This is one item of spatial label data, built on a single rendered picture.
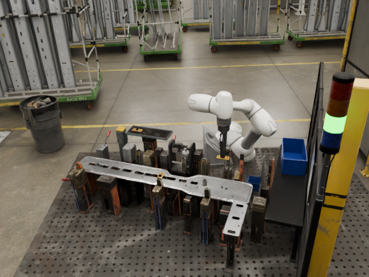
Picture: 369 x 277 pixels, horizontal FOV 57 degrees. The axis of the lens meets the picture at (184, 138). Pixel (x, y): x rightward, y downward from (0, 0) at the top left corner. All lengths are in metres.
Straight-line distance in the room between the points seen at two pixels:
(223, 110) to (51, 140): 3.40
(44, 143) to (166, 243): 3.04
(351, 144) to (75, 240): 1.90
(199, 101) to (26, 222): 2.58
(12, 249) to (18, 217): 0.46
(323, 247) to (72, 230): 1.71
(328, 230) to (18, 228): 3.10
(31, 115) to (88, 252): 2.71
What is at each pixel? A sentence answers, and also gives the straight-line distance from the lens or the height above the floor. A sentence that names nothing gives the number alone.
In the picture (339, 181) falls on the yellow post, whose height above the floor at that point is 1.58.
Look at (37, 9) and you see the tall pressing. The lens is 6.36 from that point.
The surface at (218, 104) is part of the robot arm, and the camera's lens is 2.01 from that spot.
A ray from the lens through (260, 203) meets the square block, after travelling 2.19.
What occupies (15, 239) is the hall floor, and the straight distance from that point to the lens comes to 3.89.
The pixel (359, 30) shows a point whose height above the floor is 1.47.
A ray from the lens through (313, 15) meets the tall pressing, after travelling 9.90.
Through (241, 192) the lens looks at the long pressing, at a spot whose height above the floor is 1.00.
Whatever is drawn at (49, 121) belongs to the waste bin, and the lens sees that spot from 4.89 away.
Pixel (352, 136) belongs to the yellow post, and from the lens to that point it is 1.47.
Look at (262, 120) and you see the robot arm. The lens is 2.50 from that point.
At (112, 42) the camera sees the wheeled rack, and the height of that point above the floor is 0.28.
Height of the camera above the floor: 2.47
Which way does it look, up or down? 30 degrees down
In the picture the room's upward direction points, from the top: 3 degrees counter-clockwise
